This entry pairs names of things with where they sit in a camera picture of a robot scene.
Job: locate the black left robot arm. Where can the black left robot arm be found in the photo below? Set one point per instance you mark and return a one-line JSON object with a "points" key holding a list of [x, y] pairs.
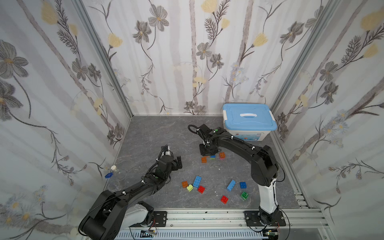
{"points": [[106, 216]]}

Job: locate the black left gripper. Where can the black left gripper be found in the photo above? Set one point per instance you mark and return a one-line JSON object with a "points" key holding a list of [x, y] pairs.
{"points": [[174, 163]]}

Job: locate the clear bottle blue cap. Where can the clear bottle blue cap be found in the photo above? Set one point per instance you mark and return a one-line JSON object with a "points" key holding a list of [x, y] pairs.
{"points": [[112, 183]]}

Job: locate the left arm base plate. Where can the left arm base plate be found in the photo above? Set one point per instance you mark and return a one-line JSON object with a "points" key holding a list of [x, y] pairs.
{"points": [[159, 220]]}

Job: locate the blue small lego brick right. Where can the blue small lego brick right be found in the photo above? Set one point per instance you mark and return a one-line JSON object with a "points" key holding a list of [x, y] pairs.
{"points": [[243, 185]]}

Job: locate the blue lid storage box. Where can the blue lid storage box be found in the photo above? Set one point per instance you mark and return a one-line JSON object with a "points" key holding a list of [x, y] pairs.
{"points": [[248, 122]]}

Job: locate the red lego brick front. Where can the red lego brick front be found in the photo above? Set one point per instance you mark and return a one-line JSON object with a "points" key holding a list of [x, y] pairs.
{"points": [[224, 199]]}

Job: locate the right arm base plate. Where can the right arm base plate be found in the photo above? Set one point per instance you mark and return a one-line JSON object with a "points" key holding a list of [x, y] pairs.
{"points": [[262, 219]]}

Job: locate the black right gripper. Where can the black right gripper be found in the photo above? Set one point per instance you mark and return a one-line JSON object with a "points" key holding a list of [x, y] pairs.
{"points": [[206, 149]]}

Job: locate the lime green lego brick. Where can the lime green lego brick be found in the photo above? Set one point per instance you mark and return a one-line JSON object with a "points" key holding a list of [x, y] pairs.
{"points": [[190, 188]]}

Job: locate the red lego brick left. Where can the red lego brick left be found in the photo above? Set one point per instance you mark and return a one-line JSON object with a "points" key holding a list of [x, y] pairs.
{"points": [[201, 189]]}

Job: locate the white perforated cable tray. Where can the white perforated cable tray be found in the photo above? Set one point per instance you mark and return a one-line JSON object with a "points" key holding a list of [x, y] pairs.
{"points": [[191, 235]]}

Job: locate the red lego brick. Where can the red lego brick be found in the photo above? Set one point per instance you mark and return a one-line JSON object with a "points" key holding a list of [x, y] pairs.
{"points": [[201, 189], [224, 199]]}

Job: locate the clear bottle white cap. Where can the clear bottle white cap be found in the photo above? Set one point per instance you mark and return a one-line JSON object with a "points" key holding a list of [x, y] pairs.
{"points": [[118, 174]]}

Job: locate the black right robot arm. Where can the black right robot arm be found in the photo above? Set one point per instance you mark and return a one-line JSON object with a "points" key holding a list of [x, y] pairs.
{"points": [[264, 166]]}

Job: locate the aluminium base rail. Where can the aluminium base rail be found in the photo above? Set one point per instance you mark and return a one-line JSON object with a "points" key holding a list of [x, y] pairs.
{"points": [[235, 219]]}

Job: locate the light blue long lego brick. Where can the light blue long lego brick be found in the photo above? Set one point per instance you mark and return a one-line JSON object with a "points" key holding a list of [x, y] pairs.
{"points": [[197, 181]]}

